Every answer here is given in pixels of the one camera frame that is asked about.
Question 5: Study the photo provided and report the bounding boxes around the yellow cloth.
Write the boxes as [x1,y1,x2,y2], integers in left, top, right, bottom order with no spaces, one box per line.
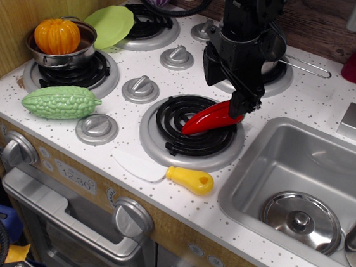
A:
[4,244,30,263]

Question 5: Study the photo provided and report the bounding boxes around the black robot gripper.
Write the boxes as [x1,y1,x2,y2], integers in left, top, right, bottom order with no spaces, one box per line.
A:
[196,25,271,121]

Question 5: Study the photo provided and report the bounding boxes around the silver stovetop knob front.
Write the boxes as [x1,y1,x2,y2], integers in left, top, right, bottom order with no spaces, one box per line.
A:
[75,114,118,146]

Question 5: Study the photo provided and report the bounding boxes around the silver stovetop knob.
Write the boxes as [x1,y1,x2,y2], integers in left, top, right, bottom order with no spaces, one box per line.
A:
[191,19,220,42]
[121,75,160,104]
[75,114,118,146]
[160,45,194,71]

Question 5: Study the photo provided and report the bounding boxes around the white knife with yellow handle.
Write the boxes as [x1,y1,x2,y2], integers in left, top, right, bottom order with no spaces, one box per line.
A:
[111,148,215,195]

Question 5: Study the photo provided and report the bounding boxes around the back left black burner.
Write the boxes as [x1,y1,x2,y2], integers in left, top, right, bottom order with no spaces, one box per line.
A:
[115,4,180,51]

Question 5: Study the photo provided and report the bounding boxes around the green toy bitter gourd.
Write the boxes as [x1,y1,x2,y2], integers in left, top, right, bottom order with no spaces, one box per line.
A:
[21,86,102,120]

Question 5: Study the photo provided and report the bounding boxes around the steel saucepan with wire handle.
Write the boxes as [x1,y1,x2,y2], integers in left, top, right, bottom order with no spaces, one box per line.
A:
[265,20,332,79]

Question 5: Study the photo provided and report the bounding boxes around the silver oven knob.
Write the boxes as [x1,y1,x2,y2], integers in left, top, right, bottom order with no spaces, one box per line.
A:
[1,131,39,167]
[112,197,154,238]

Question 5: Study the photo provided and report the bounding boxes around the red toy chili pepper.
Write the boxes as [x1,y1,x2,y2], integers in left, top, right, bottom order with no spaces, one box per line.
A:
[181,100,244,135]

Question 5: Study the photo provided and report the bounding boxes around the silver oven door handle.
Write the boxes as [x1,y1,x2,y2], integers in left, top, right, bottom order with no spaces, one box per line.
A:
[2,168,141,264]

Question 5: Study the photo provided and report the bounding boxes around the silver stovetop knob upper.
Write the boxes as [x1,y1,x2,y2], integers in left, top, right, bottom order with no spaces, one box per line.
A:
[160,45,194,71]

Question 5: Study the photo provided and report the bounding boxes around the light green plastic plate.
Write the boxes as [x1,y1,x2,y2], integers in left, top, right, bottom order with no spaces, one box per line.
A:
[84,5,134,49]

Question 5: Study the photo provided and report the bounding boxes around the steel pot with handles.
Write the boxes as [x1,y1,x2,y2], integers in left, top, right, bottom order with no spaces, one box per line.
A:
[25,18,97,70]

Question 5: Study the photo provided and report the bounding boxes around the silver stovetop knob back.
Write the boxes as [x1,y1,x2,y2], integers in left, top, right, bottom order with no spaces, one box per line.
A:
[191,19,220,42]

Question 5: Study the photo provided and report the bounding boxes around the steel pot lid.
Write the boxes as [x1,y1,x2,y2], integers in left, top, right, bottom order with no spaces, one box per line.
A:
[259,191,342,255]

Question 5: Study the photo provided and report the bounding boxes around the orange toy pumpkin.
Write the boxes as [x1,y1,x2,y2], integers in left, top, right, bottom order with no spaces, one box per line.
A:
[34,18,80,55]

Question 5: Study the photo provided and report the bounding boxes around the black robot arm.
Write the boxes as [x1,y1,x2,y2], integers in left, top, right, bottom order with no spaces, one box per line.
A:
[203,0,287,119]

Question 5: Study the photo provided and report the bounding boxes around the silver oven knob right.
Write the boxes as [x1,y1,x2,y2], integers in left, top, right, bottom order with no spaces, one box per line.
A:
[112,197,154,238]

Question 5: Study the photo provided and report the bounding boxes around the front right black burner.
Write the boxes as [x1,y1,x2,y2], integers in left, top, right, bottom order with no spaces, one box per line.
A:
[139,94,245,172]

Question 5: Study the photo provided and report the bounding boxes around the silver sink basin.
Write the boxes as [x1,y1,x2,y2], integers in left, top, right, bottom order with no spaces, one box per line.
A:
[219,117,356,267]

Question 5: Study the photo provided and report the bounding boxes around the front left black burner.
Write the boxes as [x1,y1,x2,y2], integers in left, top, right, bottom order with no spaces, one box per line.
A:
[23,51,120,99]

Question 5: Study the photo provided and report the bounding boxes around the silver stovetop knob middle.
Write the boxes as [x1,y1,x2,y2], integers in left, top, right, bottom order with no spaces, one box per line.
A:
[121,75,160,104]

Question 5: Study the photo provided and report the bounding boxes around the silver oven knob left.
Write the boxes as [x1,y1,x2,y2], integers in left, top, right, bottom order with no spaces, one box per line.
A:
[1,131,39,167]

